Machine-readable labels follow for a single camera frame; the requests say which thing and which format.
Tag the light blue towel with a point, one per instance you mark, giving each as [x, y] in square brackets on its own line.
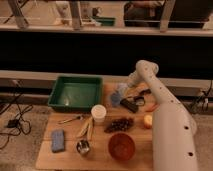
[121, 89]

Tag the black scissors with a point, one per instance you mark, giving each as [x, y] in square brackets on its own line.
[139, 99]

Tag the green plastic tray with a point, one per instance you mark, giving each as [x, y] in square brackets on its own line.
[75, 93]

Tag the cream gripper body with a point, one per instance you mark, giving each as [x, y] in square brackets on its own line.
[130, 91]

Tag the yellow apple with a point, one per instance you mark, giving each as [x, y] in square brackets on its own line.
[147, 120]

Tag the green bin on shelf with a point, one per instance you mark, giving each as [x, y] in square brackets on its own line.
[104, 21]

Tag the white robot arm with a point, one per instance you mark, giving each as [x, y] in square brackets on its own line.
[173, 128]

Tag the orange-red bowl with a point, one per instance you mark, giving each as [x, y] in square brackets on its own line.
[121, 147]

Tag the blue sponge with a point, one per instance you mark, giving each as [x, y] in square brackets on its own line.
[58, 141]

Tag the dark grape bunch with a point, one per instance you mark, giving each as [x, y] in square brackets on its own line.
[122, 124]

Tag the white paper cup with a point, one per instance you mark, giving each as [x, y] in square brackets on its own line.
[98, 113]

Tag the black handled tool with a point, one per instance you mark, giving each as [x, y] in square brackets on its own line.
[127, 104]

